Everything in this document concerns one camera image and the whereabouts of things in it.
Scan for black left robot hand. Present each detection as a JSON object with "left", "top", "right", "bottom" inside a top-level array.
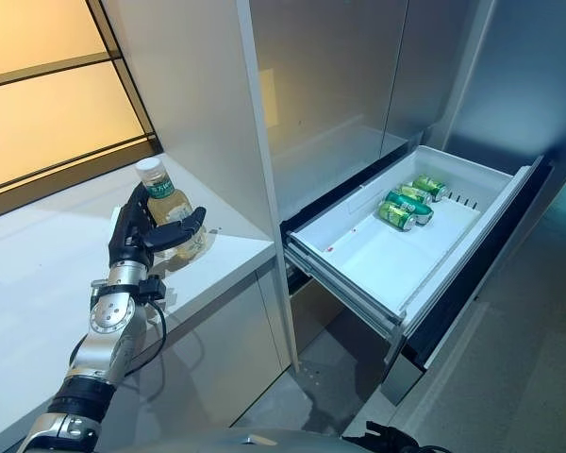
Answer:
[{"left": 107, "top": 181, "right": 208, "bottom": 273}]

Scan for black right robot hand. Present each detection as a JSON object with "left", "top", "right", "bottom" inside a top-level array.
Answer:
[{"left": 365, "top": 418, "right": 428, "bottom": 453}]

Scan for yellow juice bottle white cap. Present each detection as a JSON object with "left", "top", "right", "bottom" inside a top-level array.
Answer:
[{"left": 135, "top": 158, "right": 208, "bottom": 261}]

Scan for white fridge drawer steel front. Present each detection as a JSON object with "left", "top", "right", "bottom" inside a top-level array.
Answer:
[{"left": 282, "top": 144, "right": 556, "bottom": 407}]

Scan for steel lower fridge drawer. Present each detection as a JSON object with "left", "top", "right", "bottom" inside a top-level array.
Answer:
[{"left": 287, "top": 276, "right": 395, "bottom": 372}]

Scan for stainless steel fridge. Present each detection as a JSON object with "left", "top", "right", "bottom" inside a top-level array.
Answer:
[{"left": 247, "top": 0, "right": 499, "bottom": 374}]

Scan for grey robot torso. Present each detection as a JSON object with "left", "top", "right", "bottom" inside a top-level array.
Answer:
[{"left": 122, "top": 426, "right": 407, "bottom": 453}]

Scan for white tall side panel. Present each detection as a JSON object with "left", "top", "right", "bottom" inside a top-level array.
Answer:
[{"left": 101, "top": 0, "right": 299, "bottom": 374}]

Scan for green drink can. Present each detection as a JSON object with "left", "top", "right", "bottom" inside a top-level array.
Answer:
[
  {"left": 385, "top": 186, "right": 435, "bottom": 226},
  {"left": 412, "top": 174, "right": 449, "bottom": 203},
  {"left": 376, "top": 200, "right": 419, "bottom": 233}
]

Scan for brushed steel tall cabinet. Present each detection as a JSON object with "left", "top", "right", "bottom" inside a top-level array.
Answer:
[{"left": 441, "top": 0, "right": 566, "bottom": 199}]

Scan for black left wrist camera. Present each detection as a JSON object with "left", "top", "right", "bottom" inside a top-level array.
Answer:
[{"left": 139, "top": 274, "right": 168, "bottom": 301}]

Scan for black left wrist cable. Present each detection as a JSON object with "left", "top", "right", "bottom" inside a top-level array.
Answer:
[{"left": 121, "top": 296, "right": 169, "bottom": 379}]

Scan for amber glass window dark frame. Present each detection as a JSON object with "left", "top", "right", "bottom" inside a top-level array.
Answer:
[{"left": 0, "top": 0, "right": 165, "bottom": 224}]

